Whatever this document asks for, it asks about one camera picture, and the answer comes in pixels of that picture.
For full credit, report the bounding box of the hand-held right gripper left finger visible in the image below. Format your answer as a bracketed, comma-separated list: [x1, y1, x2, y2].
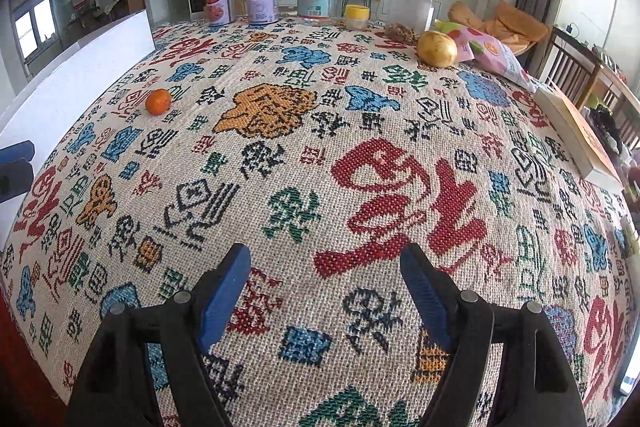
[66, 243, 252, 427]

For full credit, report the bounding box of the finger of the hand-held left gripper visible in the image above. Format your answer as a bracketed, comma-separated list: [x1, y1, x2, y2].
[0, 139, 36, 198]

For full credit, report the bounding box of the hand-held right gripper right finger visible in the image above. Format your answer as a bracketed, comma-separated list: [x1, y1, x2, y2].
[399, 242, 588, 427]

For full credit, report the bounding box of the orange mandarin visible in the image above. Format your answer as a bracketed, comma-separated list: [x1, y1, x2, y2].
[145, 88, 173, 115]

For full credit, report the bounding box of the white board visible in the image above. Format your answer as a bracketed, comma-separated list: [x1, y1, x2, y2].
[0, 9, 156, 152]

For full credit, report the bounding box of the printed woven tablecloth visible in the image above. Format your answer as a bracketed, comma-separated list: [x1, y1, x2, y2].
[0, 14, 640, 427]

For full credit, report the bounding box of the book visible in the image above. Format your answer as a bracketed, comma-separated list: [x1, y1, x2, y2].
[535, 87, 626, 194]

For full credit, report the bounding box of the pink snack bag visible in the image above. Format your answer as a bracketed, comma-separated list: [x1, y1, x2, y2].
[434, 19, 538, 90]

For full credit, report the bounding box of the orange label can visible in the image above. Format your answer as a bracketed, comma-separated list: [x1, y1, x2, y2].
[203, 0, 235, 26]

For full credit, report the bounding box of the pile of walnuts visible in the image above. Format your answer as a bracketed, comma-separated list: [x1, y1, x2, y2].
[382, 23, 418, 46]

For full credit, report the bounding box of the wooden chair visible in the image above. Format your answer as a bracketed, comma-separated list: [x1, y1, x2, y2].
[532, 26, 640, 148]

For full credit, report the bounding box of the orange cushion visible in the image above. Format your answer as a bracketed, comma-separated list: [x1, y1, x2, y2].
[447, 1, 551, 54]

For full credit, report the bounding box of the small yellow lid jar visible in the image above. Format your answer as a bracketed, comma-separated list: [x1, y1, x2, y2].
[344, 4, 371, 30]

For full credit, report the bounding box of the clear container black lid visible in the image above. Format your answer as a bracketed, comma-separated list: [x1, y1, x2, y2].
[387, 0, 438, 32]

